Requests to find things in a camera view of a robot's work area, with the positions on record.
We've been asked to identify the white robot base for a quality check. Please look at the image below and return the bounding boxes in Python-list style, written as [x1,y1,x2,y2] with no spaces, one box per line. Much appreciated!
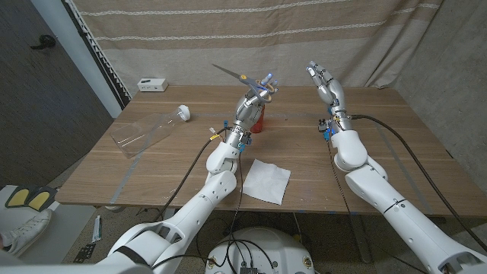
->
[204,227,316,274]

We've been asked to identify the dark wooden door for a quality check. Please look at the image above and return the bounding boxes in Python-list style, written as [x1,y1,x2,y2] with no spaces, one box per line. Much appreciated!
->
[0,0,115,190]

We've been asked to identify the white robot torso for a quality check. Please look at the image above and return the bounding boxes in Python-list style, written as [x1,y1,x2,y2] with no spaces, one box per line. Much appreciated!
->
[0,263,115,274]

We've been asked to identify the white power box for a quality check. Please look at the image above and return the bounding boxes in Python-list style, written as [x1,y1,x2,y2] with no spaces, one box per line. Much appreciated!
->
[137,78,169,93]

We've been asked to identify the beige striped curtain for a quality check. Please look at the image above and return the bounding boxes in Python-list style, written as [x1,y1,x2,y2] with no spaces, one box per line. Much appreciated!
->
[72,0,444,89]

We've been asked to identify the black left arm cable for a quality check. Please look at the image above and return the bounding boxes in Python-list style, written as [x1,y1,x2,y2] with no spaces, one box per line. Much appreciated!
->
[155,127,231,222]

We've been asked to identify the white sneaker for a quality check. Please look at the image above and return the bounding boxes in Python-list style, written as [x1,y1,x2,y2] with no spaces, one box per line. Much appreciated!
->
[0,208,53,258]

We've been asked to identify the grey table leg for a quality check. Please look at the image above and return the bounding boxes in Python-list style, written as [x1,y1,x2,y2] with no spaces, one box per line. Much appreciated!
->
[349,215,373,264]

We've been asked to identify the red plastic cup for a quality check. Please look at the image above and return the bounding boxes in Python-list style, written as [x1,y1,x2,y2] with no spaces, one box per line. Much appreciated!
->
[250,104,266,134]

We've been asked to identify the white tube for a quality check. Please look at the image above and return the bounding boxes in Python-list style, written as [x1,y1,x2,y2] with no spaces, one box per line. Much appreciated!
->
[92,215,103,244]

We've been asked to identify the white tissue sheet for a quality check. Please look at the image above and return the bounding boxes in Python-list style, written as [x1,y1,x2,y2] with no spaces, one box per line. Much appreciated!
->
[242,158,292,206]

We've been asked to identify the grey orange handled scissors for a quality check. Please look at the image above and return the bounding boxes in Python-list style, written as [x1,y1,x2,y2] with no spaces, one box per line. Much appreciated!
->
[211,63,274,104]

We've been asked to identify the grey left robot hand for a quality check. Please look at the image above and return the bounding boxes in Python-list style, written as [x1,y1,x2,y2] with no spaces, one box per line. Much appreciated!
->
[228,73,279,144]

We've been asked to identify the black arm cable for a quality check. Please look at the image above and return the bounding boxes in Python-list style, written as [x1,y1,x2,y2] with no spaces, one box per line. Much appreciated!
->
[155,127,231,222]
[349,113,487,252]

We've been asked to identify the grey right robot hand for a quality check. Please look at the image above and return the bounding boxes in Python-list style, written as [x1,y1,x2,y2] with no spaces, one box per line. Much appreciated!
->
[306,60,353,132]

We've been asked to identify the clear plastic bottle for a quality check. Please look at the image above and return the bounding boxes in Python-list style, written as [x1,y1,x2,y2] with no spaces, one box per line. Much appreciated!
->
[110,104,191,159]

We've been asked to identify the black door handle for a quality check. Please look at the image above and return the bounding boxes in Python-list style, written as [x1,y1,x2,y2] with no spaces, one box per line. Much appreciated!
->
[30,34,57,50]

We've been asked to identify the black perforated plate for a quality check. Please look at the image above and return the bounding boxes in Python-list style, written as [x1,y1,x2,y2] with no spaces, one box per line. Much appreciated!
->
[72,243,97,264]

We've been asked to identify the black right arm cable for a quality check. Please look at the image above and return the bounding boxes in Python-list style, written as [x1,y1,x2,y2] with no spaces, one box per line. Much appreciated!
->
[349,113,487,252]

